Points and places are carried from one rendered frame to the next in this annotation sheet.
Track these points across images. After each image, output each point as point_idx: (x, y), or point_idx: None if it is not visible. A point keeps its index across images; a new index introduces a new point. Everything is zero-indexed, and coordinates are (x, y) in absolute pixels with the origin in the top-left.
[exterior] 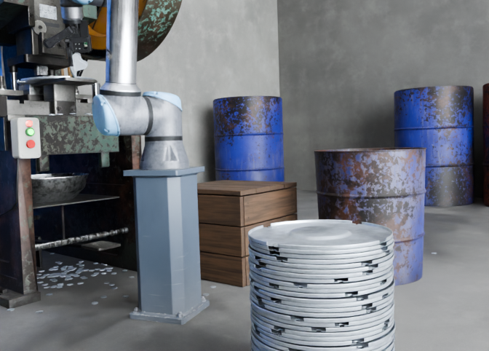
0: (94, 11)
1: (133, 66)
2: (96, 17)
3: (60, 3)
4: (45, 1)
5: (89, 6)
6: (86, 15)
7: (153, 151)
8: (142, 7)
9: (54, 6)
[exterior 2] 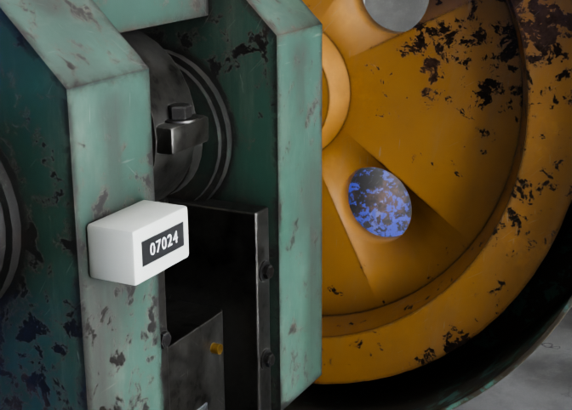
0: (317, 351)
1: None
2: (320, 370)
3: (215, 376)
4: (180, 409)
5: (308, 343)
6: (301, 386)
7: None
8: (483, 310)
9: (203, 407)
